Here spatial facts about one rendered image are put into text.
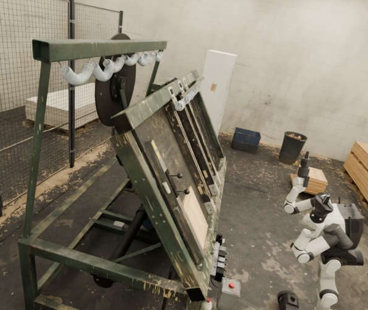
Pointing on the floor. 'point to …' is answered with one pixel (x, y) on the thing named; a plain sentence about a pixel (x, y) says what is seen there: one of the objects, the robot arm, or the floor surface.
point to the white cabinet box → (217, 83)
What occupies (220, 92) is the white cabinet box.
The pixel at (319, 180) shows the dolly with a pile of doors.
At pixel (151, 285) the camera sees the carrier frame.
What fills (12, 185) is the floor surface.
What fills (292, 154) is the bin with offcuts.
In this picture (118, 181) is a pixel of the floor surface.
